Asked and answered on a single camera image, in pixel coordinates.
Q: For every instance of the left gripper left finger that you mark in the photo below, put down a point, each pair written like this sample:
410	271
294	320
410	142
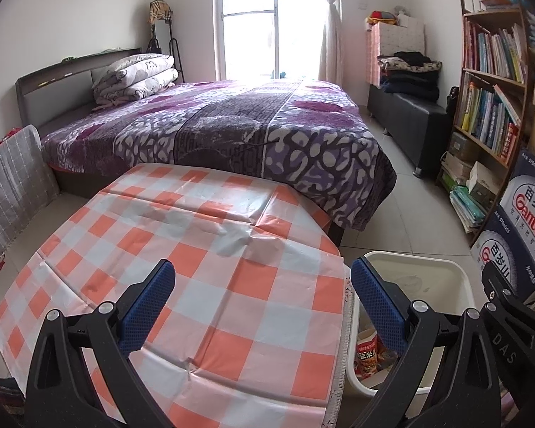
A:
60	391

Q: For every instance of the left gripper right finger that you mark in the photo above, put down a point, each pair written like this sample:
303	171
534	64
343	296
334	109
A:
465	391

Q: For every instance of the red instant noodle wrapper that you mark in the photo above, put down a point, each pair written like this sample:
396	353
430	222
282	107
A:
371	355

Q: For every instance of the blue Ganten water carton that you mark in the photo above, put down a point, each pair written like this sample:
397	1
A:
518	200

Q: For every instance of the orange checkered tablecloth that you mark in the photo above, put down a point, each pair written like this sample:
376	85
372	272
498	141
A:
255	332

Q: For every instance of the grey grid fabric cover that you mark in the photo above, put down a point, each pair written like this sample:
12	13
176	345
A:
27	184

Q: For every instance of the dark low bench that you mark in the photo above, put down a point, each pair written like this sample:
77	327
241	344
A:
420	129

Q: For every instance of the wooden bookshelf with books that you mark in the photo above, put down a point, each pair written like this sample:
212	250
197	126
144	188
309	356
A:
492	118

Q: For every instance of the pile of folded clothes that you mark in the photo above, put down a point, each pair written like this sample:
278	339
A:
410	73

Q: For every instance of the dark bed headboard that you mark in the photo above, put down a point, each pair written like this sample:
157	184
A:
48	94

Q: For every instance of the purple patterned bed blanket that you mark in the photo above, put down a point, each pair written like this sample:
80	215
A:
307	134

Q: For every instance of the folded white patterned quilt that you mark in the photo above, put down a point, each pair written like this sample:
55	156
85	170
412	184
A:
133	78

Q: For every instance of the pink white drawer cabinet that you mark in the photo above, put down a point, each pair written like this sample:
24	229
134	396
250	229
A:
387	34

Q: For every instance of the black standing mirror rack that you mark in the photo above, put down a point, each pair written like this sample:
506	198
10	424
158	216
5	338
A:
160	21

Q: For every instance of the bright window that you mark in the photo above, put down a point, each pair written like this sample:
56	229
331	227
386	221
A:
269	39

